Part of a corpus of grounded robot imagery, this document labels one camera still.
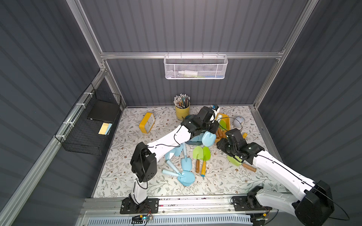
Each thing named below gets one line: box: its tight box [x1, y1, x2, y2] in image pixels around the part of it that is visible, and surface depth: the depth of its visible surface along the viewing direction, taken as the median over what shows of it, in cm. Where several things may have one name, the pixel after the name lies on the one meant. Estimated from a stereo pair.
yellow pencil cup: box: [175, 104, 190, 121], surface depth 101 cm
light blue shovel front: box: [162, 169, 196, 187], surface depth 84 cm
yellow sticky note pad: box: [98, 122, 113, 136], surface depth 77 cm
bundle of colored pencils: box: [173, 93, 191, 109], surface depth 104 cm
